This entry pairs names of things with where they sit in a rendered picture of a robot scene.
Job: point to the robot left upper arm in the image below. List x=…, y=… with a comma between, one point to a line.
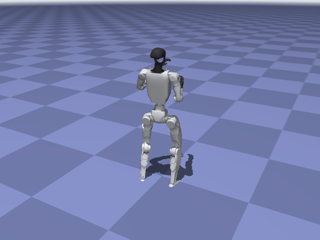
x=141, y=79

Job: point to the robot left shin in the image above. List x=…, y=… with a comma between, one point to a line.
x=144, y=161

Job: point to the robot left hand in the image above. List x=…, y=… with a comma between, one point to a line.
x=167, y=59

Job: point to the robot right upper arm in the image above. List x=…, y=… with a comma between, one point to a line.
x=175, y=79

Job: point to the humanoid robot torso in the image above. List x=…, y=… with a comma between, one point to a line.
x=158, y=89

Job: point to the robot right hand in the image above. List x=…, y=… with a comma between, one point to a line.
x=181, y=81

